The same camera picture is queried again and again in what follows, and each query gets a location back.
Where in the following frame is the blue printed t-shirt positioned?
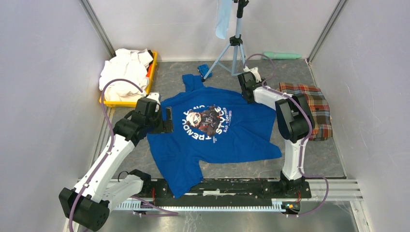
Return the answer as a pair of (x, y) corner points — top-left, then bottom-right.
(147, 74), (282, 198)

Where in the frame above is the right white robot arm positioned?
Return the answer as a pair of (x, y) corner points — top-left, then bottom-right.
(238, 72), (314, 198)

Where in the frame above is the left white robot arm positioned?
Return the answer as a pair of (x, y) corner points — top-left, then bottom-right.
(59, 92), (173, 232)

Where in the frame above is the light blue music stand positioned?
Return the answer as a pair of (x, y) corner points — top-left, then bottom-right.
(201, 0), (249, 82)

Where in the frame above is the yellow plastic tray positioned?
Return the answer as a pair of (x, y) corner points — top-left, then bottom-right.
(99, 50), (159, 109)

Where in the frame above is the mint green cylinder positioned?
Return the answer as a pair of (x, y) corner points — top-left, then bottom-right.
(263, 52), (302, 59)

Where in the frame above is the orange garment in tray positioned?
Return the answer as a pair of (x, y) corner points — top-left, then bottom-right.
(146, 62), (154, 78)

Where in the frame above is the small blue object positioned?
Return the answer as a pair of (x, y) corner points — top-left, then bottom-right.
(197, 64), (209, 78)

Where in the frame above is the white crumpled garment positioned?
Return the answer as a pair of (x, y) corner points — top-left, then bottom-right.
(99, 48), (154, 102)

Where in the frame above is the folded plaid shirt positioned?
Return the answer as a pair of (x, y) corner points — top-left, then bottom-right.
(278, 82), (333, 141)

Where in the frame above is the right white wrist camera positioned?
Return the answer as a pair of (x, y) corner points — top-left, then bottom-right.
(243, 66), (265, 84)

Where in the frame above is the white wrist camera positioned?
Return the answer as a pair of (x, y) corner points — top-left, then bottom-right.
(243, 66), (265, 84)
(146, 92), (161, 112)

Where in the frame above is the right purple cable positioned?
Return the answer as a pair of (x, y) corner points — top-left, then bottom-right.
(243, 53), (330, 218)

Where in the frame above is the purple cable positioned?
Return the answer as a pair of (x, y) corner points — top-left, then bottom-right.
(243, 53), (330, 218)
(68, 78), (180, 232)

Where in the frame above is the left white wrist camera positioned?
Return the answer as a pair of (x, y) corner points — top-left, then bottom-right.
(146, 92), (161, 112)

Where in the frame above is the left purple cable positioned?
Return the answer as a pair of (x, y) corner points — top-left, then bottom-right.
(68, 78), (180, 232)

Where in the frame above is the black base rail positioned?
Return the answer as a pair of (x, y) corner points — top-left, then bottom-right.
(137, 178), (312, 208)

